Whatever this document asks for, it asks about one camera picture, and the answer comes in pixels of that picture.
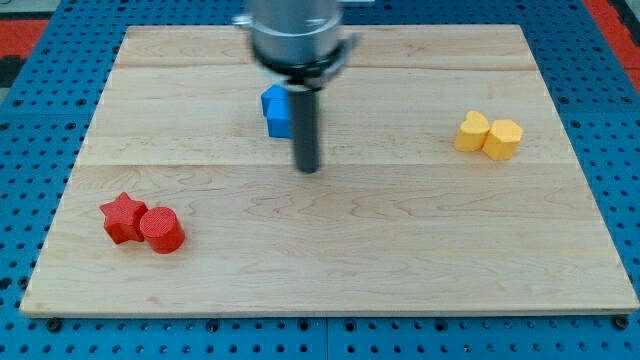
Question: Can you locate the blue block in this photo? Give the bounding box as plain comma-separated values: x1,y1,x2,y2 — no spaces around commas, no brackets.
261,85,291,139

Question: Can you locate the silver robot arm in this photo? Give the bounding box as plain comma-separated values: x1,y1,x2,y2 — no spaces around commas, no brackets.
232,0,361,174

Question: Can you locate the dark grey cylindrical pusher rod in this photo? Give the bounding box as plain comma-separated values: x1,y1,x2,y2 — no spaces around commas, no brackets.
288,89,320,174

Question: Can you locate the red star block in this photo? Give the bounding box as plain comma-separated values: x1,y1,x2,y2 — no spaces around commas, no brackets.
99,192,148,244

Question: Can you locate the yellow hexagon block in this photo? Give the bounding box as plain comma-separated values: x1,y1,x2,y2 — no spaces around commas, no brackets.
482,119,523,161

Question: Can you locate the yellow heart block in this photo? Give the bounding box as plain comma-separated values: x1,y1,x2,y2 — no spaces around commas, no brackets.
454,110,490,152

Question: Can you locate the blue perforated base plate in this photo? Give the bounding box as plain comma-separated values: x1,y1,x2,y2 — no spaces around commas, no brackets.
1,1,639,359

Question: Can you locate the red cylinder block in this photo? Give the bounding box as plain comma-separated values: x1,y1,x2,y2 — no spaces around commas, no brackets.
140,207,186,254

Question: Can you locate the wooden board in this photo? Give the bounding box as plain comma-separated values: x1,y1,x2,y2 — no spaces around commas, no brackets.
20,25,639,318

